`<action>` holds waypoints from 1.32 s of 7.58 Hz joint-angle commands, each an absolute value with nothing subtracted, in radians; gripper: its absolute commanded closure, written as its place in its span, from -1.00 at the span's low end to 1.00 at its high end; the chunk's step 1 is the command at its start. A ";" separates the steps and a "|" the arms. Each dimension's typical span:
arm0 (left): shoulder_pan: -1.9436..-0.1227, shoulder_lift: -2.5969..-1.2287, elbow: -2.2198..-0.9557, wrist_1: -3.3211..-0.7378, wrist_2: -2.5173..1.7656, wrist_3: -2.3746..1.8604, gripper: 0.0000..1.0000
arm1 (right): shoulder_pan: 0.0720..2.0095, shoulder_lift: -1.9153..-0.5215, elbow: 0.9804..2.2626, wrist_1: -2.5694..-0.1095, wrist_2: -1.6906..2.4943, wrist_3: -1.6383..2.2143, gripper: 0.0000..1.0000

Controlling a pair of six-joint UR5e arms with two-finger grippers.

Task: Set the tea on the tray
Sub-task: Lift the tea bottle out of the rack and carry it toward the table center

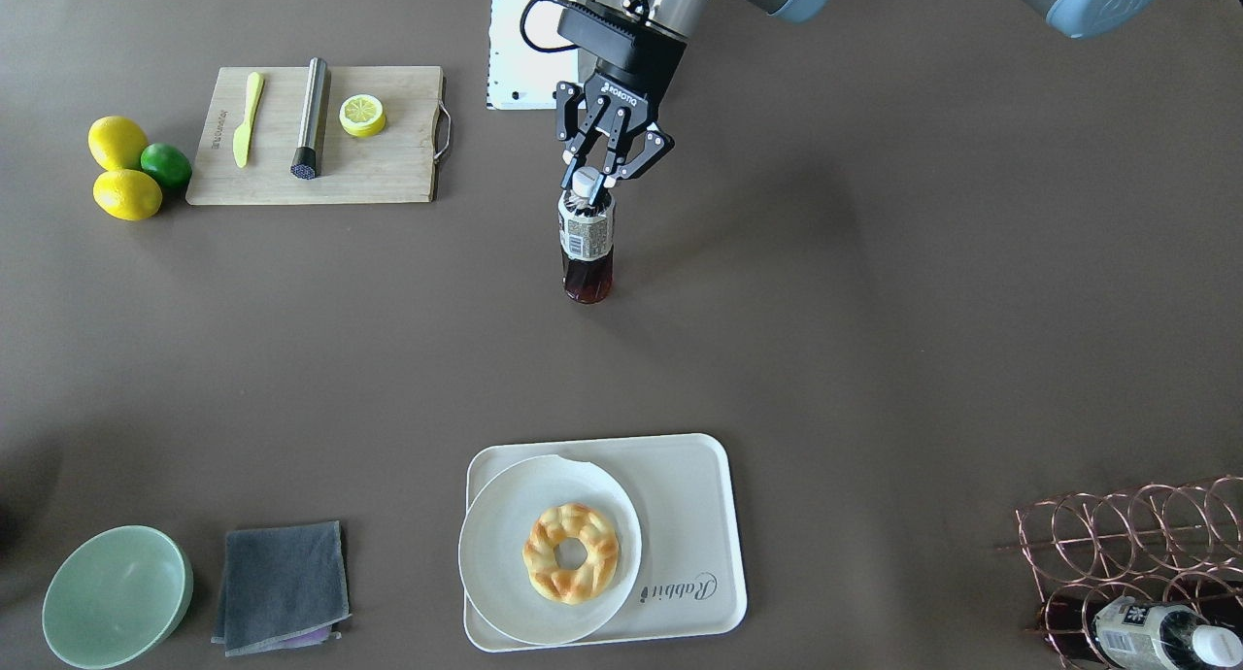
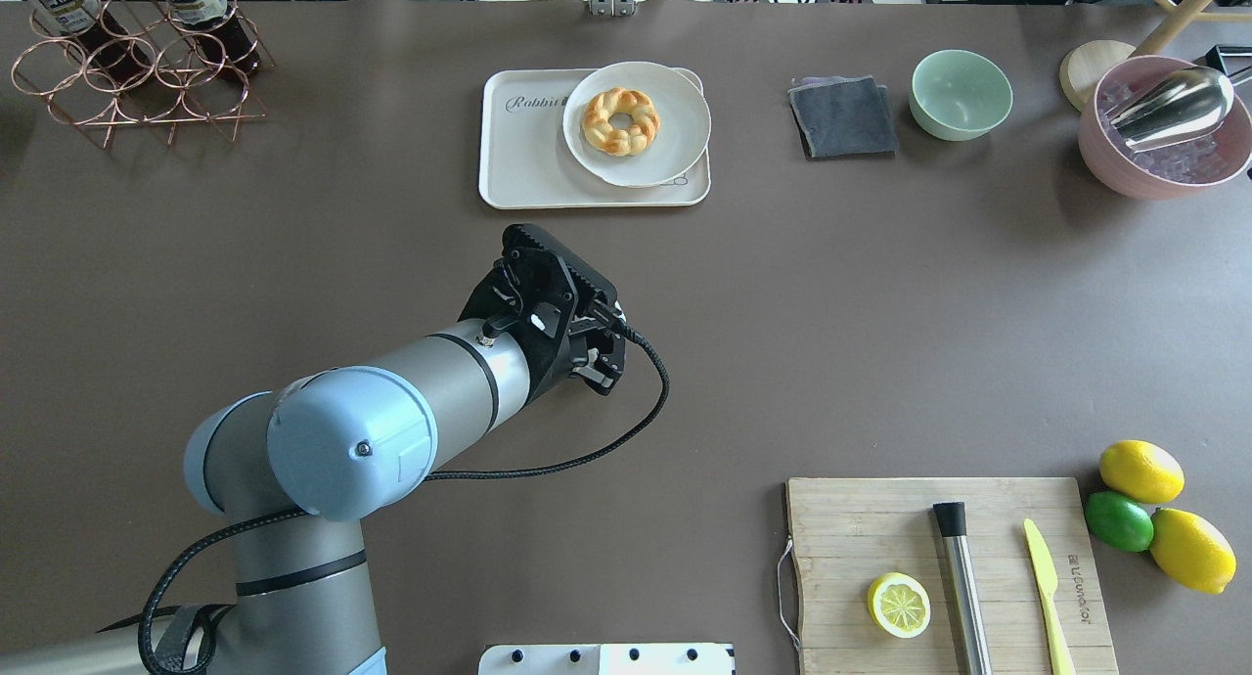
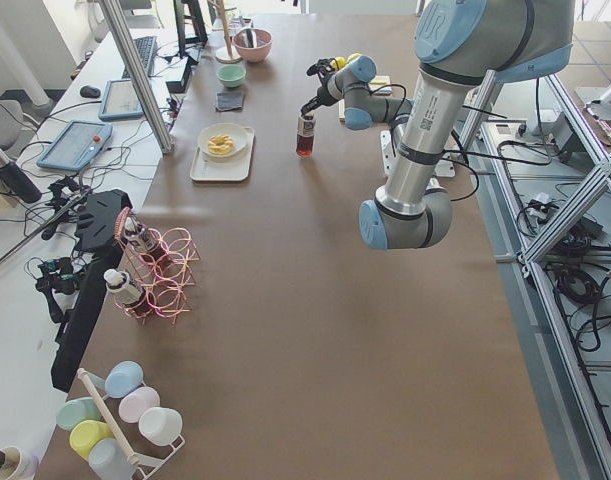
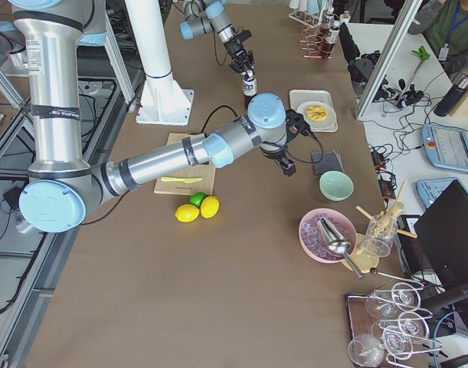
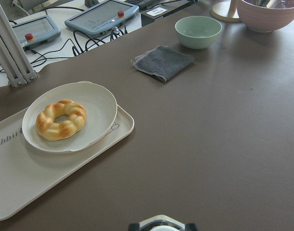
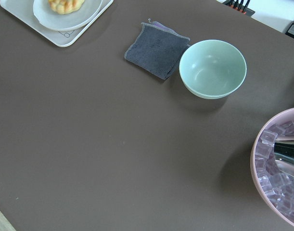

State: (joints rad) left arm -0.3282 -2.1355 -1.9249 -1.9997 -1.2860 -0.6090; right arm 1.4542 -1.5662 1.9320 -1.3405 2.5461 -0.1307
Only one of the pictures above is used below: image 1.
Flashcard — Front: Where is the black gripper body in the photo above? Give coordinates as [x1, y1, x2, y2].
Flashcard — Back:
[554, 0, 687, 157]

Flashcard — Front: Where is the tea bottle white cap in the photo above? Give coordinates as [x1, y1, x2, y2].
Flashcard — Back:
[557, 167, 617, 305]

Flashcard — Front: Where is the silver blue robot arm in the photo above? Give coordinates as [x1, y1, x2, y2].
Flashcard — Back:
[525, 0, 1154, 205]

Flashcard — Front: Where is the cream serving tray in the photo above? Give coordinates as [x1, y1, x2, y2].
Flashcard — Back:
[462, 434, 750, 653]

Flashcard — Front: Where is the wooden cutting board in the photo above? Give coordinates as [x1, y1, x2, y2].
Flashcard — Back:
[185, 65, 445, 206]

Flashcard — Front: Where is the half lemon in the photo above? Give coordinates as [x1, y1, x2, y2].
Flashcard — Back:
[338, 93, 387, 138]

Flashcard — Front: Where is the yellow plastic knife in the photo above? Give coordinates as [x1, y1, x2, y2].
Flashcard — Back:
[232, 70, 265, 169]

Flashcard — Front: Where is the green lime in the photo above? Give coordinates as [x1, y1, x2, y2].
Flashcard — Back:
[139, 143, 191, 189]

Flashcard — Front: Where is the white round plate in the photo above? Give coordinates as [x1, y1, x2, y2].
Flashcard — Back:
[457, 454, 644, 645]

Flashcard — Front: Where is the lower yellow lemon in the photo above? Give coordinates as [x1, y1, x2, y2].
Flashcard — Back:
[92, 169, 163, 221]

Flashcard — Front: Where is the yellow lemon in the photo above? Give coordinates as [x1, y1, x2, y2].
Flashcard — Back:
[87, 116, 150, 172]
[92, 169, 163, 221]

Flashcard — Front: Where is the upper yellow lemon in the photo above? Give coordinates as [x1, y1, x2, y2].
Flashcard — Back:
[87, 116, 150, 172]

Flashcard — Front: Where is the grey folded cloth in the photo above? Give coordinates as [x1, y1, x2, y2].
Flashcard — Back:
[213, 520, 352, 656]

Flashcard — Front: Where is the mint green bowl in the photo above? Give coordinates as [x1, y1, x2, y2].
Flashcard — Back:
[44, 525, 194, 669]

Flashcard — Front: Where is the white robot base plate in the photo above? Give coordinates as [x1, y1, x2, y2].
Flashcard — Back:
[486, 0, 595, 109]

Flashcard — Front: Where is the braided ring donut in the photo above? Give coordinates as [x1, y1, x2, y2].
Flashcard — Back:
[522, 502, 622, 605]

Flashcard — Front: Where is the copper wire bottle rack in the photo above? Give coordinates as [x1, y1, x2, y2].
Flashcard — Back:
[1014, 475, 1242, 669]

